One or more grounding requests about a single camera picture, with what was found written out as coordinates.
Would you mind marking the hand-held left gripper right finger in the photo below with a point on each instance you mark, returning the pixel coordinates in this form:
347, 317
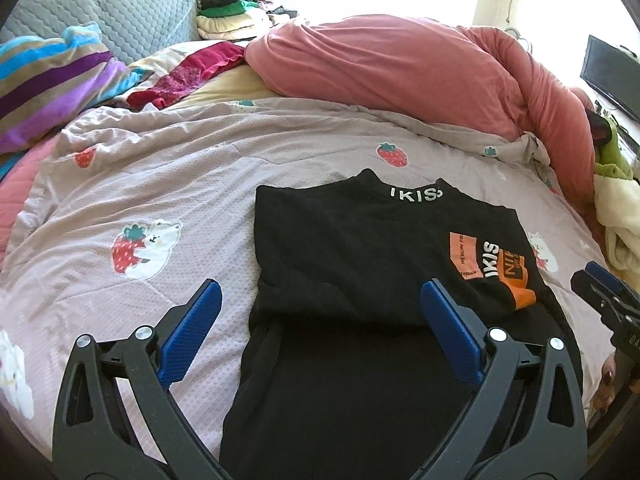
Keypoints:
452, 330

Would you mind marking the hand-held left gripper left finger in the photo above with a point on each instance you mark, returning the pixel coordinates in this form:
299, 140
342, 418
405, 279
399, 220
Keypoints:
192, 330

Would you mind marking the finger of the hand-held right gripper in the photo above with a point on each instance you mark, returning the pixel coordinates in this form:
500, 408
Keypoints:
599, 271
592, 292

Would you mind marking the black sweater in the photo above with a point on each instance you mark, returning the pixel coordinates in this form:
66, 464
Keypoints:
350, 240

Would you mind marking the person's right hand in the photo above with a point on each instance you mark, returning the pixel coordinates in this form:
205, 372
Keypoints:
606, 385

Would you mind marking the cream fleece blanket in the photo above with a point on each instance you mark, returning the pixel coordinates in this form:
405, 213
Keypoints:
622, 220

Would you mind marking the green plush cloth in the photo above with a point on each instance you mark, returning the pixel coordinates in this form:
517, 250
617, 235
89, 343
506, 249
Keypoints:
614, 155

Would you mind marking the dark brown plush item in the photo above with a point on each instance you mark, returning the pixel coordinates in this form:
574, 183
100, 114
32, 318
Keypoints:
597, 124

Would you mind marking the printed pink-grey quilt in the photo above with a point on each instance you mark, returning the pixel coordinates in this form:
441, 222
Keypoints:
200, 170

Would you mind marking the black monitor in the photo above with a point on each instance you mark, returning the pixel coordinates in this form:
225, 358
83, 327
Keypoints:
612, 75

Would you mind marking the pink quilted bedsheet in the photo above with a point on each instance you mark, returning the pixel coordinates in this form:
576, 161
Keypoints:
20, 185

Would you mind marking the pale yellow sheet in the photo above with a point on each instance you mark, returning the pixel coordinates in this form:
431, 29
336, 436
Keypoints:
235, 85

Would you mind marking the red velvet garment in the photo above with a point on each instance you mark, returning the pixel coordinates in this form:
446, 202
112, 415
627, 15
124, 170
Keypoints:
200, 62

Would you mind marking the striped pillow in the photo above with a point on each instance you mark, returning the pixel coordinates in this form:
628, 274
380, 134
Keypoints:
50, 90

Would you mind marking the salmon pink duvet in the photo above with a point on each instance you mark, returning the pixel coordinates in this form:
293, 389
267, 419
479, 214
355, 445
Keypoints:
375, 60

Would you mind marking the cream folded garment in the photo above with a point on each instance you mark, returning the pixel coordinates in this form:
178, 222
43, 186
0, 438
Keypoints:
230, 25

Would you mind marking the green folded garment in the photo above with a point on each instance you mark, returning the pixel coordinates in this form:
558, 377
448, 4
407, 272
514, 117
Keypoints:
235, 9

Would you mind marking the grey quilted pillow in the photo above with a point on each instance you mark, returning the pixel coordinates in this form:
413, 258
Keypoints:
140, 10

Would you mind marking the black folded garment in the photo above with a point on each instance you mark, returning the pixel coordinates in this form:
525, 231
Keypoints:
222, 0

